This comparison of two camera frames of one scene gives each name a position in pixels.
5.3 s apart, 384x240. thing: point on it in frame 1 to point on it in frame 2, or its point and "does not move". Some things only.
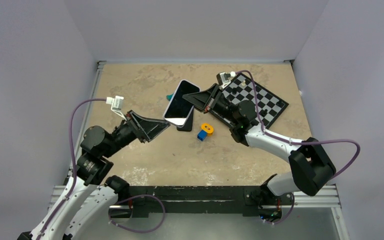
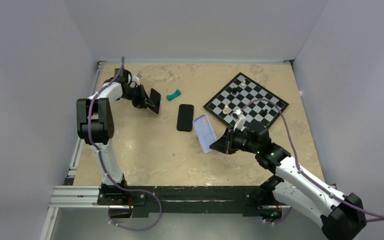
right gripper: (200, 100) to (223, 145)
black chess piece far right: (280, 104) does not move
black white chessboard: (270, 107) does not move
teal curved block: (169, 97) does not move
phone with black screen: (179, 109) to (155, 97)
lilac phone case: (178, 109) to (205, 132)
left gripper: (148, 128) to (143, 100)
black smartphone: (188, 126) does not move
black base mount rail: (246, 199) does not move
